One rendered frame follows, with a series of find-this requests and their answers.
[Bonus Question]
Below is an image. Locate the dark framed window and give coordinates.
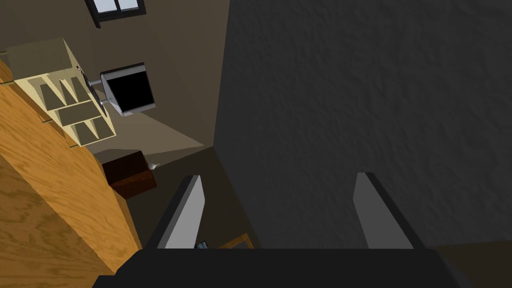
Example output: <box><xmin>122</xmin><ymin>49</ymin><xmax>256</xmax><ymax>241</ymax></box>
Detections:
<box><xmin>84</xmin><ymin>0</ymin><xmax>147</xmax><ymax>29</ymax></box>

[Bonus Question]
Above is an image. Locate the dark brown box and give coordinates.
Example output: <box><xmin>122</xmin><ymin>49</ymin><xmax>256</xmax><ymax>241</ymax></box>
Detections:
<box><xmin>101</xmin><ymin>150</ymin><xmax>158</xmax><ymax>201</ymax></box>

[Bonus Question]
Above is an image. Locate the grey monitor with black screen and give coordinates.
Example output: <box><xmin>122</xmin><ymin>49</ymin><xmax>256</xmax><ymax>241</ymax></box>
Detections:
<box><xmin>88</xmin><ymin>62</ymin><xmax>157</xmax><ymax>117</ymax></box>

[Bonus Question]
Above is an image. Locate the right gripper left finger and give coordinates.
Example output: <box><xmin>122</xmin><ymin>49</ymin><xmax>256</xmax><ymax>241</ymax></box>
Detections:
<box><xmin>144</xmin><ymin>174</ymin><xmax>206</xmax><ymax>250</ymax></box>

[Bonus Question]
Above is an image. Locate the orange wooden cupboard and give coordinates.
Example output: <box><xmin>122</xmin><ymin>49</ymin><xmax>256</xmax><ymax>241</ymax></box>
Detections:
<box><xmin>0</xmin><ymin>59</ymin><xmax>143</xmax><ymax>288</ymax></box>

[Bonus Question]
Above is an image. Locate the pale yellow shelf unit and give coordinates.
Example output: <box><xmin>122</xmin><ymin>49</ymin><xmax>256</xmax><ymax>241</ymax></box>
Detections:
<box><xmin>5</xmin><ymin>37</ymin><xmax>117</xmax><ymax>147</ymax></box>

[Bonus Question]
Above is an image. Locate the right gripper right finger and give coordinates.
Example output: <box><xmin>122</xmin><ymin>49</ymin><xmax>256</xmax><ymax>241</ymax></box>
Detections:
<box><xmin>352</xmin><ymin>172</ymin><xmax>426</xmax><ymax>250</ymax></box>

